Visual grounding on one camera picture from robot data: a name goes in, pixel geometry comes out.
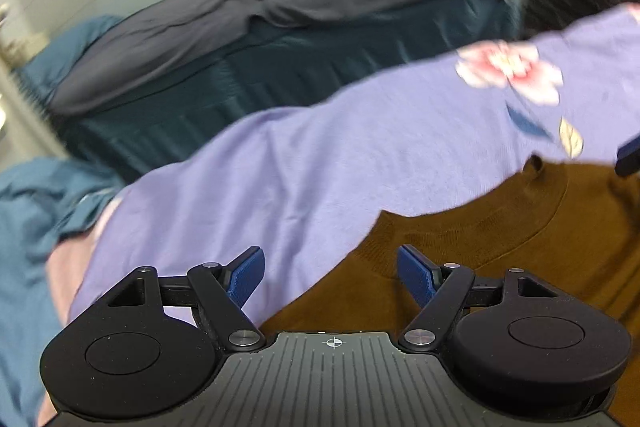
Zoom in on blue blanket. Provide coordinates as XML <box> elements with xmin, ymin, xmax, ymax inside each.
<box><xmin>0</xmin><ymin>14</ymin><xmax>126</xmax><ymax>427</ymax></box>

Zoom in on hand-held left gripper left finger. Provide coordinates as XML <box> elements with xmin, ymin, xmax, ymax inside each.
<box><xmin>102</xmin><ymin>247</ymin><xmax>266</xmax><ymax>353</ymax></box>

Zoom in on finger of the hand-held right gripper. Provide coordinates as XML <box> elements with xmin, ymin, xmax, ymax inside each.
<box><xmin>616</xmin><ymin>139</ymin><xmax>640</xmax><ymax>178</ymax></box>

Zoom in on purple floral bed sheet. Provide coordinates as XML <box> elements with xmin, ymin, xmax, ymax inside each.
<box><xmin>37</xmin><ymin>2</ymin><xmax>640</xmax><ymax>427</ymax></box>

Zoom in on grey cloth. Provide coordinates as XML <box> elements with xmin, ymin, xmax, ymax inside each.
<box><xmin>50</xmin><ymin>0</ymin><xmax>506</xmax><ymax>118</ymax></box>

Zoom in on dark teal quilt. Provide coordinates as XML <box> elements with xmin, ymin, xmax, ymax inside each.
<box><xmin>65</xmin><ymin>0</ymin><xmax>518</xmax><ymax>182</ymax></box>

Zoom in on brown knit sweater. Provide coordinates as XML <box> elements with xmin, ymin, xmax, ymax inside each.
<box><xmin>257</xmin><ymin>154</ymin><xmax>640</xmax><ymax>408</ymax></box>

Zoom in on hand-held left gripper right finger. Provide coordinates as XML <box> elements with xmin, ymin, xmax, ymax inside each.
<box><xmin>396</xmin><ymin>244</ymin><xmax>558</xmax><ymax>353</ymax></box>

